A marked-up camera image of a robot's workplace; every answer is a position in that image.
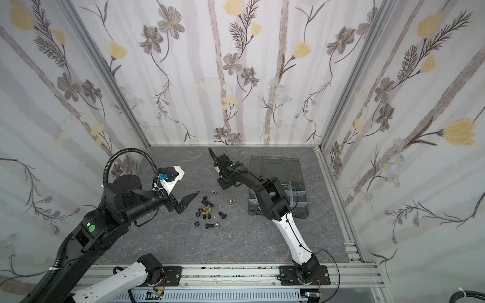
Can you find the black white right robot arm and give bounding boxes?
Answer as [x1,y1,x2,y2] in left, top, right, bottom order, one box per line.
[208,147,320,285]

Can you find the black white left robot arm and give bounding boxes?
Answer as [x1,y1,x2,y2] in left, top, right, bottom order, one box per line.
[23,175,198,302]

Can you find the brass wing nuts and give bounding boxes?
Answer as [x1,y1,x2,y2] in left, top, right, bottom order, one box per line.
[203,206,212,215]

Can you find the green plastic organizer box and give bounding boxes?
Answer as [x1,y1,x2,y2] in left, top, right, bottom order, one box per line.
[250,156,309,219]

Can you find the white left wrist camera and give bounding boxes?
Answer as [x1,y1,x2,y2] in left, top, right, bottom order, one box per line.
[152,165,185,196]

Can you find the black corrugated cable conduit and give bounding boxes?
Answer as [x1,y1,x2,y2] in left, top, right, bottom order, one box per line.
[102,147,159,186]

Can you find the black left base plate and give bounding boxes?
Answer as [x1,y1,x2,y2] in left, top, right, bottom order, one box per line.
[147,266,183,287]

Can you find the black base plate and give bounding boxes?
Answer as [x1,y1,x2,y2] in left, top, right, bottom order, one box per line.
[147,266,183,287]
[277,265,331,286]

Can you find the white slotted cable duct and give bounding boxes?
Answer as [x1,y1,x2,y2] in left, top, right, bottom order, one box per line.
[132,289,308,302]

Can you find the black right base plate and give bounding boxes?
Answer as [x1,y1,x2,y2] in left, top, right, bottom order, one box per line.
[277,265,331,286]

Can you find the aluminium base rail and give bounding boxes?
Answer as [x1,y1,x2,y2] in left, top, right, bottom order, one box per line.
[73,263,392,302]

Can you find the black cable corner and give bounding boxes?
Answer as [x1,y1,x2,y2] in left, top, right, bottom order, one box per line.
[449,287,485,303]

